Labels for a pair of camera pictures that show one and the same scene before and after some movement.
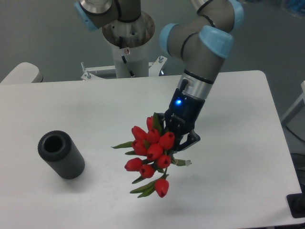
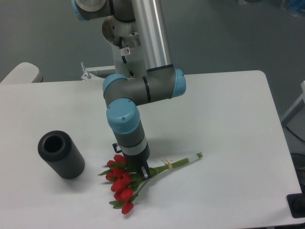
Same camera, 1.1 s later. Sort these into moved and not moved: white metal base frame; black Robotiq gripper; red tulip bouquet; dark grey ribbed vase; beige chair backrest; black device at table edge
Moved: black Robotiq gripper; red tulip bouquet
Not moved: beige chair backrest; white metal base frame; dark grey ribbed vase; black device at table edge
